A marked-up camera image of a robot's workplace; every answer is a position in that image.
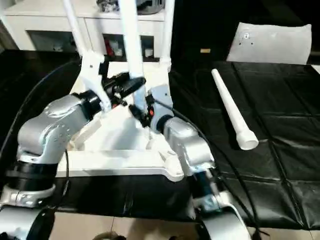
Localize white plastic table leg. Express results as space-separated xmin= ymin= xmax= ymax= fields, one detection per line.
xmin=62 ymin=0 xmax=87 ymax=57
xmin=159 ymin=0 xmax=175 ymax=70
xmin=119 ymin=0 xmax=148 ymax=113
xmin=211 ymin=68 xmax=260 ymax=151

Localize white plastic table top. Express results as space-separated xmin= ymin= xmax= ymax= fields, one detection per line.
xmin=56 ymin=61 xmax=186 ymax=182

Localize grey helmet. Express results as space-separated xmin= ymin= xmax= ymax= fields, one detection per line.
xmin=137 ymin=0 xmax=166 ymax=13

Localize white glass-door cabinet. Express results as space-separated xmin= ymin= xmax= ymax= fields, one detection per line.
xmin=3 ymin=3 xmax=173 ymax=61

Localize black box with gold label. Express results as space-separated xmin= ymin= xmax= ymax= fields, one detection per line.
xmin=172 ymin=0 xmax=238 ymax=62

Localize black work mat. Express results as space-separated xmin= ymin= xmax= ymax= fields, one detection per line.
xmin=0 ymin=48 xmax=320 ymax=231

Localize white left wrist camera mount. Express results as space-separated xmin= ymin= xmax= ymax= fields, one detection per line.
xmin=79 ymin=51 xmax=112 ymax=113

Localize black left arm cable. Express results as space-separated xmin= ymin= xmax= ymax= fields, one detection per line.
xmin=0 ymin=62 xmax=83 ymax=208

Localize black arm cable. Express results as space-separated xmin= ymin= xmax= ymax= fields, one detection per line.
xmin=154 ymin=99 xmax=266 ymax=236
xmin=0 ymin=62 xmax=83 ymax=208

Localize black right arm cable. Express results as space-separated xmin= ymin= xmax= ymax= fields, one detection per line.
xmin=154 ymin=99 xmax=266 ymax=236

